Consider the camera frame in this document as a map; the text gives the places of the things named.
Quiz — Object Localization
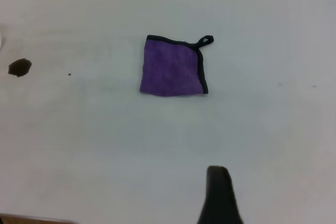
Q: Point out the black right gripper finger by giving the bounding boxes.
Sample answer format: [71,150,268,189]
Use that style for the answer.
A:
[196,165,245,224]

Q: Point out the purple cloth with black trim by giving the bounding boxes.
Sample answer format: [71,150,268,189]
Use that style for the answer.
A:
[139,34,215,98]

